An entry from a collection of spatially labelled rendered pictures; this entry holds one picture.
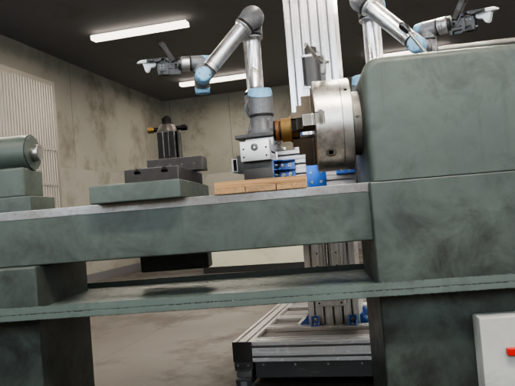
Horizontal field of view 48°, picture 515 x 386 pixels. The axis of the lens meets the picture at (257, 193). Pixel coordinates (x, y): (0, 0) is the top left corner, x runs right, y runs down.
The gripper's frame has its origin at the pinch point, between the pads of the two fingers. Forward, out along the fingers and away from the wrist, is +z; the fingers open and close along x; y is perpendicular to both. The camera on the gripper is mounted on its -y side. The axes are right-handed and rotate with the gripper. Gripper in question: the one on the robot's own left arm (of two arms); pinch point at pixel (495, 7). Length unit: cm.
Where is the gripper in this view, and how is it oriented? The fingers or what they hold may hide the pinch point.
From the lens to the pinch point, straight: 276.9
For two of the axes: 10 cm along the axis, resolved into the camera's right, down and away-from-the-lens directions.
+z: 8.1, -0.8, -5.7
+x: -5.6, 1.5, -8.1
